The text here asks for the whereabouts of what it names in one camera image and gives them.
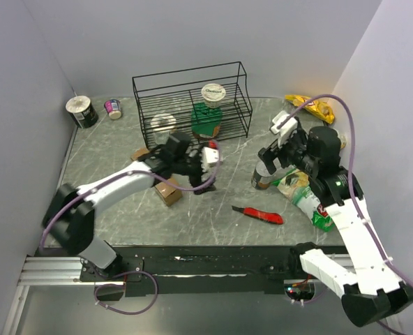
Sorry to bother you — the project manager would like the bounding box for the purple yogurt cup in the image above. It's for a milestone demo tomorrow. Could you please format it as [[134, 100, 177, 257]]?
[[104, 99, 122, 120]]

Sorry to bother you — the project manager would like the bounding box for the red utility knife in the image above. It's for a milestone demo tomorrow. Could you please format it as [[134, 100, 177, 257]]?
[[232, 206, 284, 225]]

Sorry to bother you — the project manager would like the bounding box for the Chobani yogurt cup in rack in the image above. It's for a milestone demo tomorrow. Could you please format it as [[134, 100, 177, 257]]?
[[201, 83, 226, 108]]

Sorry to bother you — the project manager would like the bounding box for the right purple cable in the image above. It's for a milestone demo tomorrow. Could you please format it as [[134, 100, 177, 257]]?
[[286, 94, 413, 304]]

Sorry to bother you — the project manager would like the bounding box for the tin food can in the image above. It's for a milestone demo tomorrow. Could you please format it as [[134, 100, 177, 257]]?
[[251, 161, 274, 190]]

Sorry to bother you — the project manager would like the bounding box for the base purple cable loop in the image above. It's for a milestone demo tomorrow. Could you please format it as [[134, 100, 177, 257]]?
[[93, 271, 158, 316]]

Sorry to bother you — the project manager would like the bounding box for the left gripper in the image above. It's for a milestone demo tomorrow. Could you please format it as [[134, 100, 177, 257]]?
[[174, 144, 218, 195]]

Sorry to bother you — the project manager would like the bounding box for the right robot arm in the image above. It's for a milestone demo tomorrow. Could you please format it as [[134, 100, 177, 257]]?
[[258, 125, 413, 327]]

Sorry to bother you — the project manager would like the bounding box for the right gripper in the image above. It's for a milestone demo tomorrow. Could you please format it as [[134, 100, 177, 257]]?
[[257, 126, 315, 174]]

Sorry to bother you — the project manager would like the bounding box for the black wire rack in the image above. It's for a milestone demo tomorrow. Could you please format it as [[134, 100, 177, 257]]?
[[132, 61, 253, 149]]

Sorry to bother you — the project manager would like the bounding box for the brown cardboard express box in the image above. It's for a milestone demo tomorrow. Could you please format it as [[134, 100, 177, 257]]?
[[130, 147, 183, 207]]

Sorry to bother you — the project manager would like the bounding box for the black can white lid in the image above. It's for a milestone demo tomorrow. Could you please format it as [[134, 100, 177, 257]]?
[[66, 96, 98, 128]]

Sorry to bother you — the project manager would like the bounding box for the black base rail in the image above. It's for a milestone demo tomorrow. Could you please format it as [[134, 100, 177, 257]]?
[[35, 245, 350, 297]]

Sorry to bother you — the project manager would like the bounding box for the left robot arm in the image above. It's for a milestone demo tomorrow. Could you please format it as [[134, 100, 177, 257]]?
[[39, 132, 222, 281]]

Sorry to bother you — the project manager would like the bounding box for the yellow Lays chips bag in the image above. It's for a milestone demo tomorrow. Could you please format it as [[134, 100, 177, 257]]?
[[285, 94, 335, 125]]

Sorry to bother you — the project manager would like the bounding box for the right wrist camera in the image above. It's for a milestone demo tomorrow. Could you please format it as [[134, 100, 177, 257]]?
[[270, 110, 299, 149]]

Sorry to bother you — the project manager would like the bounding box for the Chobani yogurt cup right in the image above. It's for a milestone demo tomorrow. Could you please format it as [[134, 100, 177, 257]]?
[[336, 129, 347, 150]]

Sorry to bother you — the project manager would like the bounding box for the green cassava chips bag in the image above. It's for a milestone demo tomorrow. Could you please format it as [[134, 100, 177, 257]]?
[[271, 168, 334, 232]]

